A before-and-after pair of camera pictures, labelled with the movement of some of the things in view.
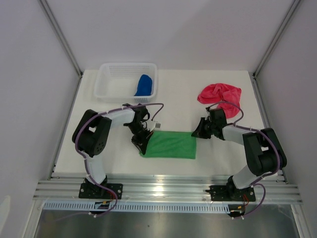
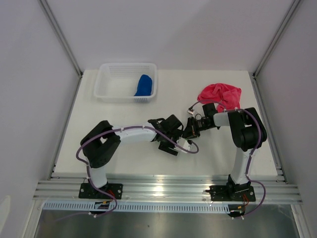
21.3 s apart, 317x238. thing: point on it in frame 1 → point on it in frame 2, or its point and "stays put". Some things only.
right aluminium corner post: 290,14 stays put
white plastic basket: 120,80 stays put
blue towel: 144,86 stays put
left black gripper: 141,144 → 167,148
